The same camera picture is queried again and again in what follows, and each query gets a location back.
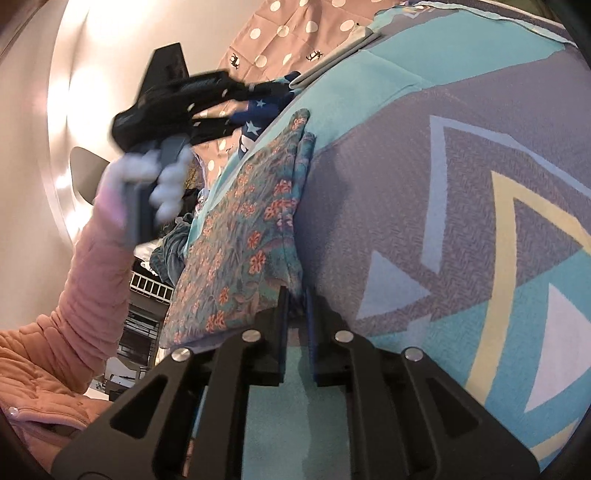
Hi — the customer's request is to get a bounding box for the blue grey patterned blanket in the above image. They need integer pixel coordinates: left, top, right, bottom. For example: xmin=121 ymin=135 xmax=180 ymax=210
xmin=175 ymin=0 xmax=591 ymax=480

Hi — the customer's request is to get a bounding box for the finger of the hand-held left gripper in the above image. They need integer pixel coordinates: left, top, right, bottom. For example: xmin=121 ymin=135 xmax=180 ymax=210
xmin=217 ymin=78 xmax=301 ymax=104
xmin=187 ymin=113 xmax=245 ymax=144

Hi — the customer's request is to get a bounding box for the teal velvet cloth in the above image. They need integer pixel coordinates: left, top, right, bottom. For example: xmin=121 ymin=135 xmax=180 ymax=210
xmin=150 ymin=212 xmax=195 ymax=288

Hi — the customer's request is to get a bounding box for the person's left forearm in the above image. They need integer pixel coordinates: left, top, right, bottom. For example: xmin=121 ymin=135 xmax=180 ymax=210
xmin=51 ymin=182 xmax=139 ymax=374

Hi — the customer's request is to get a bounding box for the teal floral small garment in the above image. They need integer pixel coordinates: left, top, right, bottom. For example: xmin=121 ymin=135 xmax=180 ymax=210
xmin=159 ymin=108 xmax=317 ymax=347

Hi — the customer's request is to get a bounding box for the white wire rack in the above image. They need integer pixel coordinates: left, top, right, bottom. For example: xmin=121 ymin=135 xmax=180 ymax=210
xmin=115 ymin=270 xmax=176 ymax=370

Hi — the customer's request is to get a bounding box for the pink polka dot sheet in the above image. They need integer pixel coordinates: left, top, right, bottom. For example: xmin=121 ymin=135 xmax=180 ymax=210
xmin=189 ymin=0 xmax=384 ymax=185

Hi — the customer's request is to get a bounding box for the navy star print cloth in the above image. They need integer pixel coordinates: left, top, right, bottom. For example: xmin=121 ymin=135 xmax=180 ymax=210
xmin=228 ymin=74 xmax=298 ymax=160

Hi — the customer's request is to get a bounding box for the person's left hand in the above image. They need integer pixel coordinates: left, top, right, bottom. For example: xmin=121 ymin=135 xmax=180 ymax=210
xmin=102 ymin=147 xmax=195 ymax=223

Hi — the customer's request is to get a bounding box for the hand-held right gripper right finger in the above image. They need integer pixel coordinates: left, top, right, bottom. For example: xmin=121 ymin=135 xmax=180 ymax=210
xmin=305 ymin=288 xmax=541 ymax=480

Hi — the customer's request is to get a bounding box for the person's pink quilted jacket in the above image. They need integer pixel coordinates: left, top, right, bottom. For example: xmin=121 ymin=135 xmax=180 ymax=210
xmin=0 ymin=314 xmax=123 ymax=460

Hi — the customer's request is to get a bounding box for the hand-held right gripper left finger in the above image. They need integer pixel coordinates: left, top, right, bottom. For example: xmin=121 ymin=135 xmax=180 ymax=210
xmin=51 ymin=285 xmax=289 ymax=480

